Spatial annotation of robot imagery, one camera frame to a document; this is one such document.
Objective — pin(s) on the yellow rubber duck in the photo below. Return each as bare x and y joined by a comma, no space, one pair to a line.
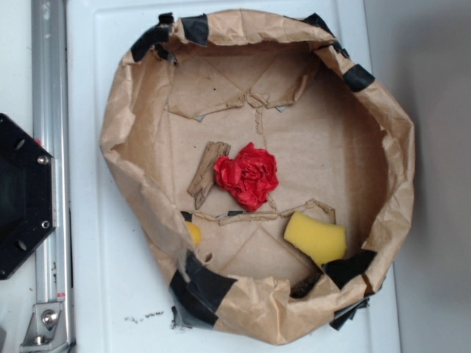
195,232

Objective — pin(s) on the red crumpled paper ball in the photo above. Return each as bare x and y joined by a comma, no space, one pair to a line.
249,177

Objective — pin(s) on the brown wood piece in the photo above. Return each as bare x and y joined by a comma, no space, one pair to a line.
204,177

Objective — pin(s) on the brown paper bag bin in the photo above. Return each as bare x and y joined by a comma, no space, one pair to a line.
344,149

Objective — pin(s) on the yellow sponge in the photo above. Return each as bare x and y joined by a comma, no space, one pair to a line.
322,242

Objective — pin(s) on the dark bark piece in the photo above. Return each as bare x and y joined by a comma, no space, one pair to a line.
304,287

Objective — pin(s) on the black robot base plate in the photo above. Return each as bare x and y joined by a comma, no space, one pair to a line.
27,207

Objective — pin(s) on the aluminium frame rail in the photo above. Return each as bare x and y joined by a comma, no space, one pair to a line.
53,260

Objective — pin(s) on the metal corner bracket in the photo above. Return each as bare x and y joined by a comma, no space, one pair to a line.
47,328

